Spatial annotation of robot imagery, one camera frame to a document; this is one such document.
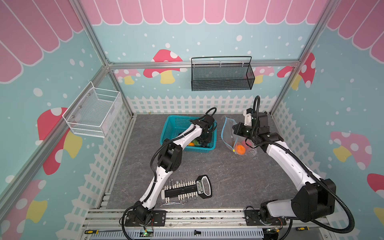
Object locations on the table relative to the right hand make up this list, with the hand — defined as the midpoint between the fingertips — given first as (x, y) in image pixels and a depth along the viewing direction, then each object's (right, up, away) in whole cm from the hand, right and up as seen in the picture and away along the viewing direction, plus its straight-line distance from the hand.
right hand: (232, 125), depth 82 cm
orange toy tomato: (+6, -14, +3) cm, 15 cm away
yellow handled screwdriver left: (-69, -50, -12) cm, 86 cm away
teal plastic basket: (-36, +1, +27) cm, 45 cm away
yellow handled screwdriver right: (+31, -50, -11) cm, 60 cm away
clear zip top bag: (0, -8, +1) cm, 8 cm away
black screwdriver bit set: (-28, -37, +1) cm, 46 cm away
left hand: (-13, -11, +20) cm, 26 cm away
